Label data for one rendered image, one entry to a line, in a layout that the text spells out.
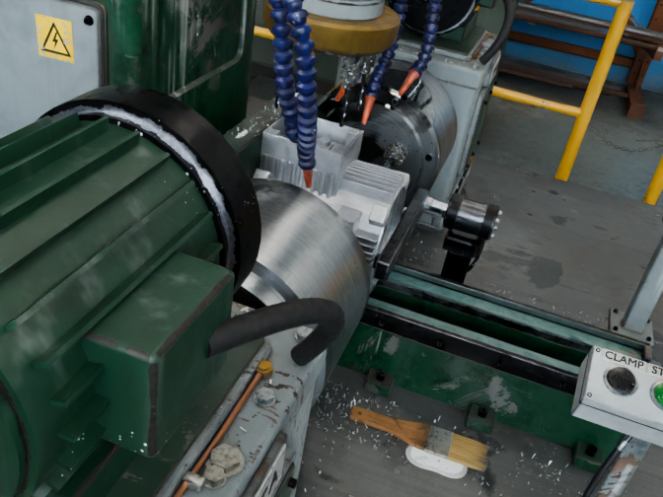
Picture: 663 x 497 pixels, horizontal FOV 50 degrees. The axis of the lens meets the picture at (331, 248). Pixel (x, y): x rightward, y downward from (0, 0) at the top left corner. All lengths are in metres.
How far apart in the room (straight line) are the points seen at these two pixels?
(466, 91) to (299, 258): 0.75
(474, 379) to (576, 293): 0.47
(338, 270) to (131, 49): 0.37
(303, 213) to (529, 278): 0.77
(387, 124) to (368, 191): 0.24
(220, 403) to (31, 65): 0.60
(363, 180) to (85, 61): 0.40
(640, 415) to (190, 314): 0.57
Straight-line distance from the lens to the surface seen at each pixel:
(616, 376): 0.84
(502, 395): 1.09
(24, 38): 1.00
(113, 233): 0.41
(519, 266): 1.50
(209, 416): 0.52
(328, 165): 0.99
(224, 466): 0.50
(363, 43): 0.90
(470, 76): 1.40
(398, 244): 1.02
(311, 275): 0.73
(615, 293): 1.54
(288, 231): 0.75
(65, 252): 0.38
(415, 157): 1.21
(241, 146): 0.95
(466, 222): 1.15
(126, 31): 0.91
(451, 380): 1.09
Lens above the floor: 1.55
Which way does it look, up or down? 32 degrees down
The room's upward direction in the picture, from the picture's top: 10 degrees clockwise
